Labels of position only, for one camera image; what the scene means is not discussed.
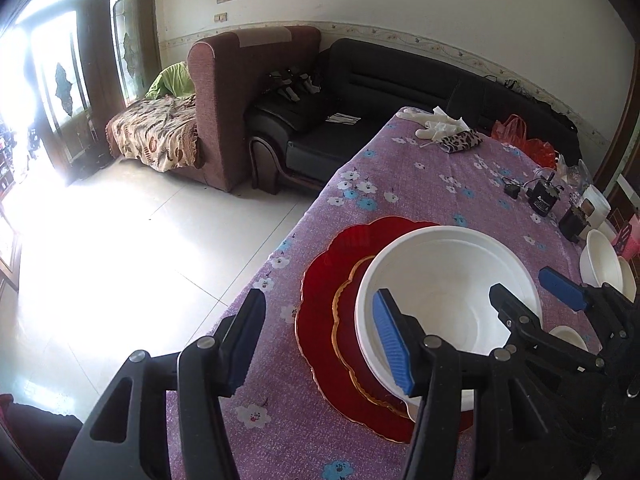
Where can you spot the large white foam bowl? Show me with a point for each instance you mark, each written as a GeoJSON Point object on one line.
{"type": "Point", "coordinates": [440, 270]}

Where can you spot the small black plug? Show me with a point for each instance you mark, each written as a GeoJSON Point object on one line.
{"type": "Point", "coordinates": [512, 189]}

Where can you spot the cream ribbed plastic bowl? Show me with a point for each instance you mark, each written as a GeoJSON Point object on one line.
{"type": "Point", "coordinates": [372, 365]}

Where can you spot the leopard print pouch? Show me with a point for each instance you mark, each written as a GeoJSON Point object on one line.
{"type": "Point", "coordinates": [462, 141]}

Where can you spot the purple floral tablecloth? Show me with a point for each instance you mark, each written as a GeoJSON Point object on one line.
{"type": "Point", "coordinates": [400, 185]}

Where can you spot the red plastic bag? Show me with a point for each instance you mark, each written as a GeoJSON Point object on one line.
{"type": "Point", "coordinates": [540, 154]}

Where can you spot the orange plastic bag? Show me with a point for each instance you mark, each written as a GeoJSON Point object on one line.
{"type": "Point", "coordinates": [510, 131]}

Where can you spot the black gadgets on sofa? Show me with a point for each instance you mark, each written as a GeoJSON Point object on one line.
{"type": "Point", "coordinates": [295, 85]}

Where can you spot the black perforated holder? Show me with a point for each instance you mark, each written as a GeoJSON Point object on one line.
{"type": "Point", "coordinates": [620, 242]}

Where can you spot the black box device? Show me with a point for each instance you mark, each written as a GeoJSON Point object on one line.
{"type": "Point", "coordinates": [544, 197]}

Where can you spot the brown fabric armchair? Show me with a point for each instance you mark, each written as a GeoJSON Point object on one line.
{"type": "Point", "coordinates": [225, 110]}

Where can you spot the glass panel door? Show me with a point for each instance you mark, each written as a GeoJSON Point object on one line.
{"type": "Point", "coordinates": [100, 60]}

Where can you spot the green cloth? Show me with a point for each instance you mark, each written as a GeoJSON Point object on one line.
{"type": "Point", "coordinates": [170, 82]}

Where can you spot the black leather sofa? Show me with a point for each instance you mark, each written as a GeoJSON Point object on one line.
{"type": "Point", "coordinates": [380, 80]}

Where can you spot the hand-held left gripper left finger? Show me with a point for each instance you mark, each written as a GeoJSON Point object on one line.
{"type": "Point", "coordinates": [245, 345]}

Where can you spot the clear plastic bag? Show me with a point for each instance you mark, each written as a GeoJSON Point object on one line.
{"type": "Point", "coordinates": [572, 172]}

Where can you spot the dark jar with brown cap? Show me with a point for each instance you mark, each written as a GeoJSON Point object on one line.
{"type": "Point", "coordinates": [574, 222]}

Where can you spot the leaf patterned blanket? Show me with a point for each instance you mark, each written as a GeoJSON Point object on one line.
{"type": "Point", "coordinates": [155, 130]}

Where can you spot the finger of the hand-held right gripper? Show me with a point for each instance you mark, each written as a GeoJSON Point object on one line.
{"type": "Point", "coordinates": [520, 322]}
{"type": "Point", "coordinates": [562, 284]}

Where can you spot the person's dark red clothing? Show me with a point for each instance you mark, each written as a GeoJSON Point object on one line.
{"type": "Point", "coordinates": [30, 435]}

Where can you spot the medium white foam bowl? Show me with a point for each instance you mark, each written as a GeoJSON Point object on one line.
{"type": "Point", "coordinates": [600, 260]}

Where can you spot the pink sleeved bottle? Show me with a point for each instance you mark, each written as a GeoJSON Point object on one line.
{"type": "Point", "coordinates": [631, 235]}

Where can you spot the large red glass plate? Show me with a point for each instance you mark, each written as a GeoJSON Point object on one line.
{"type": "Point", "coordinates": [320, 300]}

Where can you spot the small cream foam bowl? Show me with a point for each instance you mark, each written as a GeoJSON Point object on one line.
{"type": "Point", "coordinates": [627, 280]}

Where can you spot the white paper sheet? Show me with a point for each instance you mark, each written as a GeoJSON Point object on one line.
{"type": "Point", "coordinates": [344, 118]}

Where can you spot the white gloves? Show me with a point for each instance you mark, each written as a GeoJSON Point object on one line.
{"type": "Point", "coordinates": [440, 122]}

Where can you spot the wall light switch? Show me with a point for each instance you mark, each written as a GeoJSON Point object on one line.
{"type": "Point", "coordinates": [220, 16]}

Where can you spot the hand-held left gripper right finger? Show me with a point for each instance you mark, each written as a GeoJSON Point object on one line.
{"type": "Point", "coordinates": [395, 345]}

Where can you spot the small white foam bowl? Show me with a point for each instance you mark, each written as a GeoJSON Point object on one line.
{"type": "Point", "coordinates": [567, 336]}

